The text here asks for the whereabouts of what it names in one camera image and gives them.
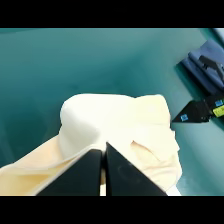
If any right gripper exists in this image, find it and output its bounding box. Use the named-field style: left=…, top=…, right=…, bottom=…
left=171, top=91, right=224, bottom=124

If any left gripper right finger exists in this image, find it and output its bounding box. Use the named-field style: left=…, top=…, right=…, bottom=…
left=105, top=141, right=168, bottom=197

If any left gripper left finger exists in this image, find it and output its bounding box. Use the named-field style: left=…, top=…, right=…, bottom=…
left=36, top=148, right=103, bottom=197

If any cream garment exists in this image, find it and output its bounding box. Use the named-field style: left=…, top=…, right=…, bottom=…
left=0, top=93, right=183, bottom=197

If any blue garment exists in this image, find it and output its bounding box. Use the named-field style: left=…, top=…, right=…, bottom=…
left=180, top=39, right=224, bottom=95

